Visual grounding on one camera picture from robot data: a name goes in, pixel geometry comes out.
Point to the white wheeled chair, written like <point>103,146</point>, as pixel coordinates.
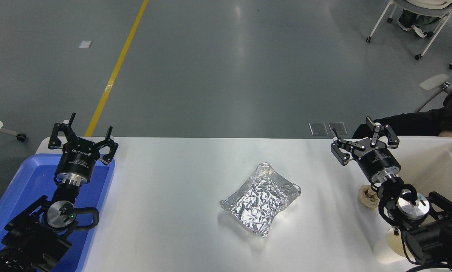
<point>437,28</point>

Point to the grey chair with white armrest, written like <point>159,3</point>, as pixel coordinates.
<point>434,81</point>

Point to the large pale plastic bin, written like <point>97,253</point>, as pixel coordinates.
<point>437,162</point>

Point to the person's hand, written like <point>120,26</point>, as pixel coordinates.
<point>448,133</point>

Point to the person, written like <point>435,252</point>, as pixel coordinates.
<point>418,122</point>

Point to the white paper cup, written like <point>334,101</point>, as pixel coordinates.
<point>386,249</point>

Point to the crumpled tan paper ball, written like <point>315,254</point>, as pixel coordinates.
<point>366,198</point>

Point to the person's legs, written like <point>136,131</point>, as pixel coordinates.
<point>418,24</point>

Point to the crumpled silver foil tray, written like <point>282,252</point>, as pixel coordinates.
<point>262,200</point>

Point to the blue plastic tray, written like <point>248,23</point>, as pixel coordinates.
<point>29,177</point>

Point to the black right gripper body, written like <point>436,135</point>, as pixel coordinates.
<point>379,160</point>

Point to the metal floor outlet cover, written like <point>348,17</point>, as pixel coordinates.
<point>338,128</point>
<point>318,129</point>

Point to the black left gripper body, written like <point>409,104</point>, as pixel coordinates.
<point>76,158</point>

